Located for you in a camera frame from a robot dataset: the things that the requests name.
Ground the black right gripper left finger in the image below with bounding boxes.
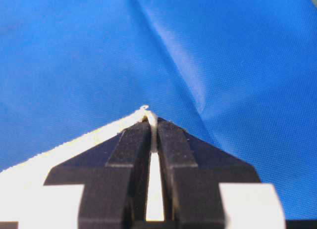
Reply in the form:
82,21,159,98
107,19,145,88
44,122,151,229

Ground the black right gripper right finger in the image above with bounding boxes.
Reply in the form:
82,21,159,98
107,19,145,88
156,117,285,229

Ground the yellow white checked towel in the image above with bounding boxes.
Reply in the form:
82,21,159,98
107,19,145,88
0,105,158,229

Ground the blue table cloth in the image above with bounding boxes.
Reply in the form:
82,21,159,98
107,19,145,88
0,0,317,220

